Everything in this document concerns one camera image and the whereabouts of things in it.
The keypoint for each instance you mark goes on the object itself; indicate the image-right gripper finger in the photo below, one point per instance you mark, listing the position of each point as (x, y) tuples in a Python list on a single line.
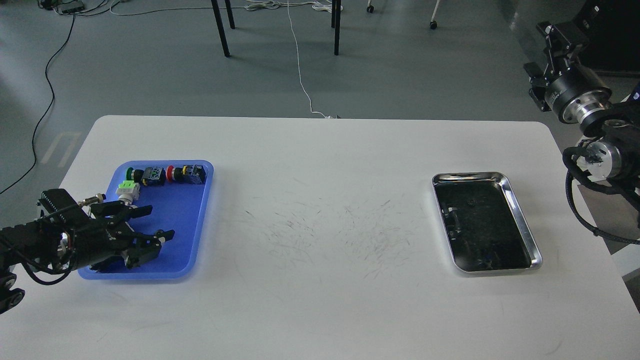
[(563, 44), (539, 81)]

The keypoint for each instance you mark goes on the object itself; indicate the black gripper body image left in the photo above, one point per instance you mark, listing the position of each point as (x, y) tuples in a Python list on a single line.
[(94, 241)]

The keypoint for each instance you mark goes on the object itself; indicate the image-left gripper finger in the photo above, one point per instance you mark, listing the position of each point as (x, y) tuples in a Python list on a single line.
[(145, 247), (113, 213)]

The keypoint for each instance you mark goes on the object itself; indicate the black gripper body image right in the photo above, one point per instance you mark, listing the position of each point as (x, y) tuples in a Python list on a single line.
[(577, 94)]

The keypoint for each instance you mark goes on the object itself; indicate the blue plastic tray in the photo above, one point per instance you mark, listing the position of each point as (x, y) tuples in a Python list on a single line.
[(176, 206)]

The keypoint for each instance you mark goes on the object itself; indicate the silver metal tray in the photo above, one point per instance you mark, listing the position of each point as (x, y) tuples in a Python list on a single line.
[(491, 238)]

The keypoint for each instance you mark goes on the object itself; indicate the black cabinet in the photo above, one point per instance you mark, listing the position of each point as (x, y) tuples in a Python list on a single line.
[(612, 28)]

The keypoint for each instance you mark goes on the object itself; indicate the black table leg right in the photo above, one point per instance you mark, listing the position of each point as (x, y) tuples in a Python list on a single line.
[(335, 11)]

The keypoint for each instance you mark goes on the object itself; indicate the black table leg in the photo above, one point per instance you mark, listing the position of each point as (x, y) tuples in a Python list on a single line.
[(335, 11), (219, 23)]

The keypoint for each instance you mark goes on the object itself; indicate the black table leg left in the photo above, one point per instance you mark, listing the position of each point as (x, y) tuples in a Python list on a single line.
[(219, 23)]

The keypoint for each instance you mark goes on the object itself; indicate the green white connector switch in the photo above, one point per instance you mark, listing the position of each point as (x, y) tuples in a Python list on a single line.
[(128, 192)]

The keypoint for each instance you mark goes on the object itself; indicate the green push button switch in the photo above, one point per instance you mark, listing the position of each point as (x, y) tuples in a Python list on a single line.
[(149, 176)]

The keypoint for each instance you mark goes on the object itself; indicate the red push button switch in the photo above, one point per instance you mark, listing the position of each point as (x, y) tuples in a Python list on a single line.
[(193, 174)]

